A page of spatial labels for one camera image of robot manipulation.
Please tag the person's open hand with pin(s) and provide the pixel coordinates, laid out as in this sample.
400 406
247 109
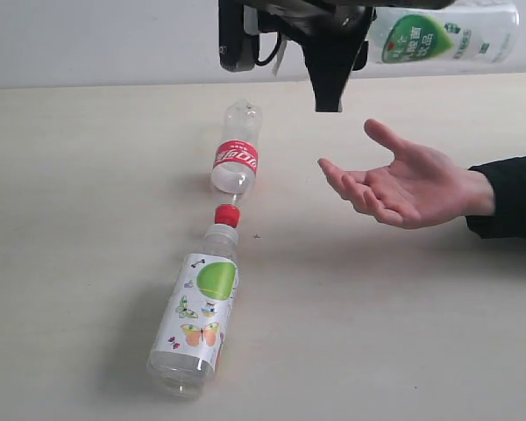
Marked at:
420 188

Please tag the clear cola bottle red label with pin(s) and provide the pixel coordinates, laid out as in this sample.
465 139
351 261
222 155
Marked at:
236 161

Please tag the clear bottle butterfly label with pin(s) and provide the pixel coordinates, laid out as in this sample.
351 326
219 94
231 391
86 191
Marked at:
191 334

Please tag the white yogurt drink bottle green label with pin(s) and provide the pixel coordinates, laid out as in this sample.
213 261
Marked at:
473 31

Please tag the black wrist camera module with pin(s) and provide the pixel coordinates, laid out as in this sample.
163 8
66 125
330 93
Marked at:
238 35

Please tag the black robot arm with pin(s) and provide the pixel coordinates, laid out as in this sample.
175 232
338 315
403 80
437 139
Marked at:
377 3

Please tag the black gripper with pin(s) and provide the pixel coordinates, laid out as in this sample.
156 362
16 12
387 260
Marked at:
333 39

